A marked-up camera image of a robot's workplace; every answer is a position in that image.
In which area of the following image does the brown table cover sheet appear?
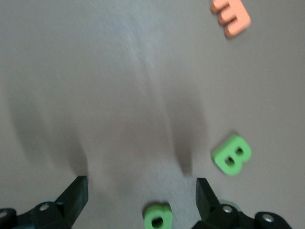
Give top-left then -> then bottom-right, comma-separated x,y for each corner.
0,0 -> 305,229

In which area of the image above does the green foam number nine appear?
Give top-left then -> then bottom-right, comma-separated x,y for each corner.
143,202 -> 173,229

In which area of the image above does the green foam letter B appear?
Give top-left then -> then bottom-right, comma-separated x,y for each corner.
211,134 -> 252,177

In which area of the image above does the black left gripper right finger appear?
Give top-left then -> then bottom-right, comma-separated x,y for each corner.
196,177 -> 293,229

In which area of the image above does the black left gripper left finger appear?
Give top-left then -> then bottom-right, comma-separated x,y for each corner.
0,176 -> 89,229

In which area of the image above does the orange foam letter E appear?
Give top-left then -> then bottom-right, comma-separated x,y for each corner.
210,0 -> 252,38

